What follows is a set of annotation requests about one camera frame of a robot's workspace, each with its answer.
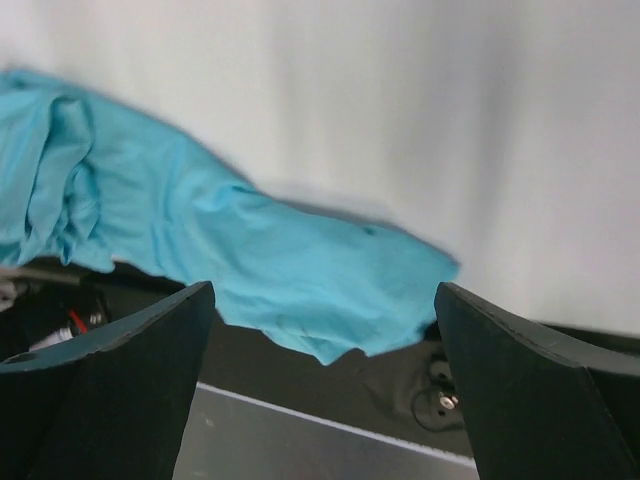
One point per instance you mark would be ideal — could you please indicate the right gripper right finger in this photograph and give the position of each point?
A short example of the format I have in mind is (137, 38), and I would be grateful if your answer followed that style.
(539, 403)

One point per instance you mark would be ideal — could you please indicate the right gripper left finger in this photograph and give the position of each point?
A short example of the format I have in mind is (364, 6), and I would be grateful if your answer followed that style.
(109, 404)

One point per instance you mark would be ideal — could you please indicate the turquoise t shirt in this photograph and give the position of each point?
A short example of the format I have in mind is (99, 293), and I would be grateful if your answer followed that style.
(92, 182)

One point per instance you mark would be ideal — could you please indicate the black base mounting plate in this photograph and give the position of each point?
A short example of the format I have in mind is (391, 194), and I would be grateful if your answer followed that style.
(394, 394)

